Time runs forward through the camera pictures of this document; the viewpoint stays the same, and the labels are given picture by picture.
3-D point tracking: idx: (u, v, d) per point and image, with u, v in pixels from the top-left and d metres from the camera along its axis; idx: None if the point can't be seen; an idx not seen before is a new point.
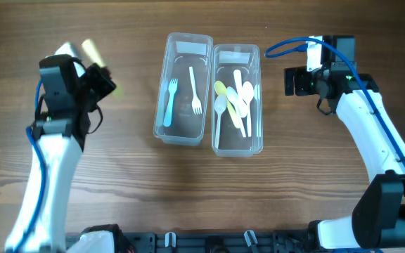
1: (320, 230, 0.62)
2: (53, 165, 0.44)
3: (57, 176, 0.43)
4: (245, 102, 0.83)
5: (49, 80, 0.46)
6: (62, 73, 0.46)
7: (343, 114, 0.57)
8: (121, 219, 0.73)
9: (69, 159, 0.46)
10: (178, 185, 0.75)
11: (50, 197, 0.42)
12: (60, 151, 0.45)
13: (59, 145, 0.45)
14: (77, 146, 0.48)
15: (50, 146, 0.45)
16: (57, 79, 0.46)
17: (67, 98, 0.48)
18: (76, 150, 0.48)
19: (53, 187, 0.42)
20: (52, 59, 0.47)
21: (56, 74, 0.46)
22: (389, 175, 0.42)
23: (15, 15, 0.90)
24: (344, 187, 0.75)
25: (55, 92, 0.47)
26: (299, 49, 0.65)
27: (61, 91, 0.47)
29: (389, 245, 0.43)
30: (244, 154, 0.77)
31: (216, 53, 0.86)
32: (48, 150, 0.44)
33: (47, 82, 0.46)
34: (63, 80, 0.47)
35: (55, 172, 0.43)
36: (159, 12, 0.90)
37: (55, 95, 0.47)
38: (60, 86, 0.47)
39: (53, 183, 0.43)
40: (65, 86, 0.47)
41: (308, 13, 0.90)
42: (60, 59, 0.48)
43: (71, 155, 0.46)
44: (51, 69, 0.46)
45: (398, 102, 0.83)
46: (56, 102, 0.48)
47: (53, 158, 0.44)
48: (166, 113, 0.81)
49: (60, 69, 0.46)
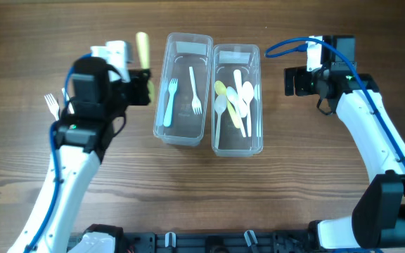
1: (320, 230, 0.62)
2: (67, 181, 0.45)
3: (69, 192, 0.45)
4: (245, 102, 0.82)
5: (81, 88, 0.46)
6: (95, 83, 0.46)
7: (343, 114, 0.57)
8: (121, 219, 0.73)
9: (84, 176, 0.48)
10: (178, 186, 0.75)
11: (60, 213, 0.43)
12: (76, 167, 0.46)
13: (77, 161, 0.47)
14: (95, 162, 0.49)
15: (70, 160, 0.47)
16: (88, 88, 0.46)
17: (96, 107, 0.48)
18: (93, 166, 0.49)
19: (65, 202, 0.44)
20: (88, 65, 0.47)
21: (88, 83, 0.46)
22: (389, 175, 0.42)
23: (15, 15, 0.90)
24: (344, 187, 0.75)
25: (85, 99, 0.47)
26: (299, 49, 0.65)
27: (91, 100, 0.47)
29: (389, 245, 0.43)
30: (245, 154, 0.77)
31: (216, 52, 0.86)
32: (65, 163, 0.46)
33: (79, 90, 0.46)
34: (95, 91, 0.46)
35: (69, 188, 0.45)
36: (159, 12, 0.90)
37: (86, 102, 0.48)
38: (90, 95, 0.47)
39: (65, 197, 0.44)
40: (95, 96, 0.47)
41: (308, 13, 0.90)
42: (95, 67, 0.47)
43: (86, 172, 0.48)
44: (86, 79, 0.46)
45: (398, 102, 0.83)
46: (85, 110, 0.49)
47: (69, 173, 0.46)
48: (166, 113, 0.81)
49: (93, 79, 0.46)
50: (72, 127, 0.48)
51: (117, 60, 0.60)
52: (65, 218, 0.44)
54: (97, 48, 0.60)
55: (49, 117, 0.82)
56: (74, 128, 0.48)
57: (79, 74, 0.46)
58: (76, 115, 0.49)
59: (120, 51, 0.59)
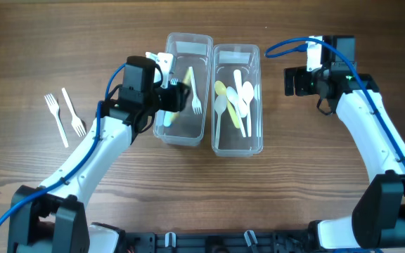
1: (320, 230, 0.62)
2: (105, 140, 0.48)
3: (105, 149, 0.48)
4: (245, 102, 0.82)
5: (131, 76, 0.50)
6: (143, 74, 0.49)
7: (343, 114, 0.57)
8: (121, 219, 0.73)
9: (119, 143, 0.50)
10: (178, 186, 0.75)
11: (93, 164, 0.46)
12: (114, 131, 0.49)
13: (115, 126, 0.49)
14: (129, 137, 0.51)
15: (111, 125, 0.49)
16: (136, 77, 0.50)
17: (138, 95, 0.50)
18: (128, 139, 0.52)
19: (99, 156, 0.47)
20: (140, 60, 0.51)
21: (138, 73, 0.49)
22: (388, 174, 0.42)
23: (15, 15, 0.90)
24: (344, 187, 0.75)
25: (130, 86, 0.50)
26: (299, 49, 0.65)
27: (136, 88, 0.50)
29: (389, 245, 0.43)
30: (245, 154, 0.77)
31: (216, 53, 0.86)
32: (107, 126, 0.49)
33: (128, 77, 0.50)
34: (142, 81, 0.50)
35: (105, 147, 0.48)
36: (159, 12, 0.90)
37: (130, 89, 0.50)
38: (136, 83, 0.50)
39: (100, 152, 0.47)
40: (140, 86, 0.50)
41: (308, 13, 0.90)
42: (147, 62, 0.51)
43: (121, 140, 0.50)
44: (136, 69, 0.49)
45: (398, 102, 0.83)
46: (128, 95, 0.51)
47: (108, 134, 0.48)
48: (166, 113, 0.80)
49: (143, 72, 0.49)
50: (116, 107, 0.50)
51: (165, 68, 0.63)
52: (95, 170, 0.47)
54: (148, 55, 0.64)
55: (49, 117, 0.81)
56: (118, 108, 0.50)
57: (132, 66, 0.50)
58: (119, 98, 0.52)
59: (168, 60, 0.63)
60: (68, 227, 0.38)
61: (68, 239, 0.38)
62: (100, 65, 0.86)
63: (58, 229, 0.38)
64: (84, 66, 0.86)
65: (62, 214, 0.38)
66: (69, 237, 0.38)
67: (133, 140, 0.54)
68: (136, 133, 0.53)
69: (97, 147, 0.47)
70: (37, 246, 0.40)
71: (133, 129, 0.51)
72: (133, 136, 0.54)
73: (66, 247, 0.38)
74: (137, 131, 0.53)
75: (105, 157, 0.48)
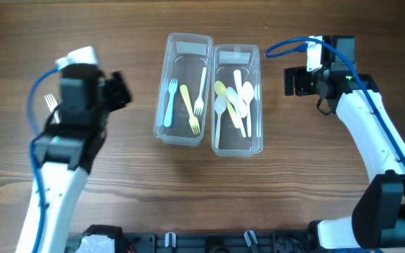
1: (320, 231, 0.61)
2: (52, 206, 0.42)
3: (58, 211, 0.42)
4: (245, 102, 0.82)
5: (68, 93, 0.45)
6: (83, 87, 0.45)
7: (343, 114, 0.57)
8: (121, 219, 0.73)
9: (73, 191, 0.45)
10: (178, 186, 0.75)
11: (50, 237, 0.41)
12: (62, 189, 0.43)
13: (62, 179, 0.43)
14: (83, 176, 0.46)
15: (55, 180, 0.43)
16: (75, 93, 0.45)
17: (83, 114, 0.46)
18: (81, 181, 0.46)
19: (53, 225, 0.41)
20: (77, 69, 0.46)
21: (76, 87, 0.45)
22: (389, 175, 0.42)
23: (15, 15, 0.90)
24: (344, 187, 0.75)
25: (72, 105, 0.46)
26: (299, 49, 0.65)
27: (78, 105, 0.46)
29: (389, 245, 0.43)
30: (245, 154, 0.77)
31: (216, 53, 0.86)
32: (50, 183, 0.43)
33: (66, 96, 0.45)
34: (84, 95, 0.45)
35: (55, 212, 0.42)
36: (159, 12, 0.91)
37: (72, 108, 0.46)
38: (78, 100, 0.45)
39: (52, 221, 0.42)
40: (83, 101, 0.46)
41: (308, 13, 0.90)
42: (85, 72, 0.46)
43: (73, 191, 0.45)
44: (74, 82, 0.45)
45: (398, 102, 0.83)
46: (71, 117, 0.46)
47: (54, 197, 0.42)
48: (166, 113, 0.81)
49: (81, 84, 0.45)
50: (55, 139, 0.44)
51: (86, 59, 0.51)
52: (55, 242, 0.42)
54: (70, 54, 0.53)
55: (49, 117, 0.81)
56: (58, 140, 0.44)
57: (67, 79, 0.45)
58: (61, 123, 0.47)
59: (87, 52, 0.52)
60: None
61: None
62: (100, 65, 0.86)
63: None
64: None
65: None
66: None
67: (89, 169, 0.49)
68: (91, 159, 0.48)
69: (47, 215, 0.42)
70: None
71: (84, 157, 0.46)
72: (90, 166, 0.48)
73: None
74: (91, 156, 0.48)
75: (60, 221, 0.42)
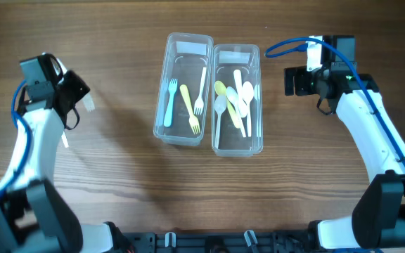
1: (320, 231, 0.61)
2: (37, 128, 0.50)
3: (41, 133, 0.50)
4: (245, 102, 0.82)
5: (29, 70, 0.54)
6: (40, 64, 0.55)
7: (343, 114, 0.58)
8: (121, 219, 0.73)
9: (53, 122, 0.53)
10: (176, 186, 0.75)
11: (38, 149, 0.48)
12: (42, 116, 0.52)
13: (39, 114, 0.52)
14: (58, 121, 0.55)
15: (35, 115, 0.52)
16: (36, 68, 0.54)
17: (46, 84, 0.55)
18: (58, 124, 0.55)
19: (39, 142, 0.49)
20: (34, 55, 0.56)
21: (35, 65, 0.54)
22: (389, 175, 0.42)
23: (15, 15, 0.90)
24: (344, 187, 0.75)
25: (35, 81, 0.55)
26: (299, 49, 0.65)
27: (41, 79, 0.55)
29: (389, 245, 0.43)
30: (244, 154, 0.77)
31: (216, 52, 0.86)
32: (33, 118, 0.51)
33: (28, 73, 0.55)
34: (41, 70, 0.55)
35: (39, 133, 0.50)
36: (159, 12, 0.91)
37: (36, 83, 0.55)
38: (39, 74, 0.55)
39: (38, 139, 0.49)
40: (43, 75, 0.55)
41: (308, 13, 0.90)
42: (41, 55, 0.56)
43: (53, 122, 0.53)
44: (31, 62, 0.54)
45: (398, 102, 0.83)
46: (37, 91, 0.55)
47: (38, 123, 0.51)
48: (166, 113, 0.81)
49: (38, 61, 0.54)
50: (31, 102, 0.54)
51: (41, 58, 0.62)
52: (44, 155, 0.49)
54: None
55: None
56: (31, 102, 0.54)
57: (26, 62, 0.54)
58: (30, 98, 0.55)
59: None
60: (44, 202, 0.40)
61: (50, 213, 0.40)
62: (100, 65, 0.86)
63: (38, 208, 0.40)
64: (84, 66, 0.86)
65: (31, 194, 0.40)
66: (52, 211, 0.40)
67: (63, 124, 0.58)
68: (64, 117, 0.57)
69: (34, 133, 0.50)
70: (29, 239, 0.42)
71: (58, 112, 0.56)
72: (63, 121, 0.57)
73: (52, 217, 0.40)
74: (63, 114, 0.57)
75: (46, 138, 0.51)
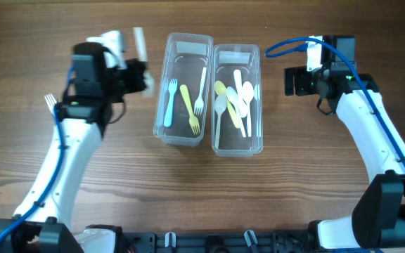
1: (320, 230, 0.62)
2: (72, 147, 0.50)
3: (73, 159, 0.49)
4: (245, 102, 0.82)
5: (81, 67, 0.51)
6: (93, 62, 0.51)
7: (343, 114, 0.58)
8: (121, 219, 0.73)
9: (87, 144, 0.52)
10: (177, 185, 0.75)
11: (65, 178, 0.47)
12: (79, 134, 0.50)
13: (79, 129, 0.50)
14: (98, 135, 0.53)
15: (74, 128, 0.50)
16: (86, 67, 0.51)
17: (95, 86, 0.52)
18: (95, 139, 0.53)
19: (69, 166, 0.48)
20: (89, 48, 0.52)
21: (88, 62, 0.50)
22: (389, 175, 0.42)
23: (15, 15, 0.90)
24: (344, 187, 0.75)
25: (84, 79, 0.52)
26: (299, 49, 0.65)
27: (91, 79, 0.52)
29: (389, 245, 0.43)
30: (245, 154, 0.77)
31: (216, 52, 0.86)
32: (71, 131, 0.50)
33: (79, 69, 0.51)
34: (93, 69, 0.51)
35: (72, 155, 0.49)
36: (159, 12, 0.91)
37: (85, 81, 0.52)
38: (88, 74, 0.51)
39: (69, 161, 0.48)
40: (94, 75, 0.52)
41: (308, 13, 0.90)
42: (95, 49, 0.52)
43: (88, 142, 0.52)
44: (85, 58, 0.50)
45: (398, 102, 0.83)
46: (84, 89, 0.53)
47: (73, 141, 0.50)
48: (166, 113, 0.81)
49: (91, 59, 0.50)
50: (74, 104, 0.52)
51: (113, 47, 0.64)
52: (69, 183, 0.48)
54: (93, 38, 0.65)
55: (50, 117, 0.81)
56: (76, 105, 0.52)
57: (79, 55, 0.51)
58: (76, 95, 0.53)
59: (114, 39, 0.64)
60: (54, 249, 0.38)
61: None
62: None
63: (46, 251, 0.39)
64: None
65: (44, 238, 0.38)
66: None
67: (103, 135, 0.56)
68: (105, 128, 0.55)
69: (65, 157, 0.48)
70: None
71: (100, 123, 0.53)
72: (103, 131, 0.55)
73: None
74: (105, 124, 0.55)
75: (75, 164, 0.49)
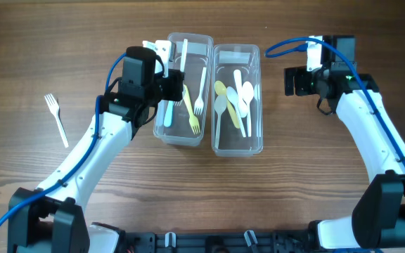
1: (320, 231, 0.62)
2: (105, 137, 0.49)
3: (103, 149, 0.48)
4: (245, 102, 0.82)
5: (130, 69, 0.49)
6: (143, 67, 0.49)
7: (343, 114, 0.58)
8: (121, 219, 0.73)
9: (119, 139, 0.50)
10: (177, 185, 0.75)
11: (91, 165, 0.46)
12: (114, 128, 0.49)
13: (115, 124, 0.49)
14: (129, 133, 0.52)
15: (112, 123, 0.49)
16: (136, 70, 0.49)
17: (138, 88, 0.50)
18: (125, 138, 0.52)
19: (98, 154, 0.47)
20: (141, 51, 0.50)
21: (138, 67, 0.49)
22: (389, 175, 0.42)
23: (15, 15, 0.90)
24: (344, 187, 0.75)
25: (129, 80, 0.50)
26: (299, 49, 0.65)
27: (136, 81, 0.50)
29: (389, 245, 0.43)
30: (245, 154, 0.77)
31: (216, 53, 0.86)
32: (108, 124, 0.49)
33: (128, 70, 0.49)
34: (141, 74, 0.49)
35: (103, 145, 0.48)
36: (159, 12, 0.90)
37: (130, 82, 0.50)
38: (136, 76, 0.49)
39: (99, 150, 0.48)
40: (140, 78, 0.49)
41: (308, 13, 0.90)
42: (148, 55, 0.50)
43: (121, 137, 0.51)
44: (136, 62, 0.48)
45: (398, 102, 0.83)
46: (128, 90, 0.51)
47: (106, 131, 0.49)
48: (166, 114, 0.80)
49: (142, 65, 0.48)
50: (116, 101, 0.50)
51: (163, 55, 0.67)
52: (93, 171, 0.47)
54: (145, 42, 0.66)
55: (49, 117, 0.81)
56: (117, 102, 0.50)
57: (131, 57, 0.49)
58: (119, 93, 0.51)
59: (166, 48, 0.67)
60: (65, 230, 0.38)
61: (65, 243, 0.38)
62: (100, 65, 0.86)
63: (58, 232, 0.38)
64: (84, 66, 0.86)
65: (60, 217, 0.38)
66: (67, 242, 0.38)
67: (133, 135, 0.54)
68: (136, 128, 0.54)
69: (95, 145, 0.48)
70: (38, 247, 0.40)
71: (133, 124, 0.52)
72: (134, 131, 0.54)
73: (64, 247, 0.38)
74: (137, 126, 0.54)
75: (104, 155, 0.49)
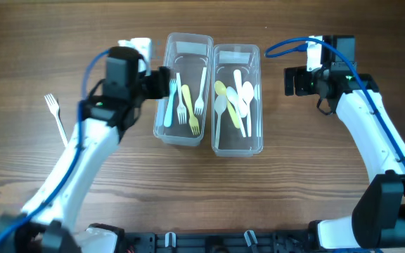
1: (320, 231, 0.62)
2: (89, 147, 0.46)
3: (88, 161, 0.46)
4: (245, 102, 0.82)
5: (114, 70, 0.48)
6: (126, 67, 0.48)
7: (343, 114, 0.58)
8: (121, 218, 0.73)
9: (103, 147, 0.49)
10: (176, 185, 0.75)
11: (76, 179, 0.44)
12: (98, 137, 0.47)
13: (99, 131, 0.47)
14: (114, 137, 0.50)
15: (95, 130, 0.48)
16: (119, 71, 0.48)
17: (122, 90, 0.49)
18: (111, 143, 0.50)
19: (83, 166, 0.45)
20: (124, 51, 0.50)
21: (121, 66, 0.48)
22: (389, 175, 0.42)
23: (15, 15, 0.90)
24: (344, 187, 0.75)
25: (113, 81, 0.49)
26: (299, 49, 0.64)
27: (120, 82, 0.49)
29: (389, 245, 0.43)
30: (245, 154, 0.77)
31: (216, 53, 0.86)
32: (91, 132, 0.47)
33: (111, 72, 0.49)
34: (125, 73, 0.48)
35: (87, 157, 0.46)
36: (159, 12, 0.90)
37: (114, 83, 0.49)
38: (120, 77, 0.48)
39: (84, 162, 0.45)
40: (124, 79, 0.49)
41: (308, 13, 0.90)
42: (131, 55, 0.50)
43: (107, 143, 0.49)
44: (119, 62, 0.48)
45: (398, 102, 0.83)
46: (111, 91, 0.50)
47: (90, 141, 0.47)
48: (166, 114, 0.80)
49: (125, 64, 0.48)
50: (99, 105, 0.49)
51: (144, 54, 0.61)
52: (79, 185, 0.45)
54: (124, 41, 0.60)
55: (49, 117, 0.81)
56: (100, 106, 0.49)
57: (114, 57, 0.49)
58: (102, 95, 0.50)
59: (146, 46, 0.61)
60: None
61: None
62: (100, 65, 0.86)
63: None
64: (84, 66, 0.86)
65: (47, 241, 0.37)
66: None
67: (119, 139, 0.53)
68: (122, 131, 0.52)
69: (80, 157, 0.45)
70: None
71: (119, 128, 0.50)
72: (121, 135, 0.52)
73: None
74: (124, 128, 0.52)
75: (89, 166, 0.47)
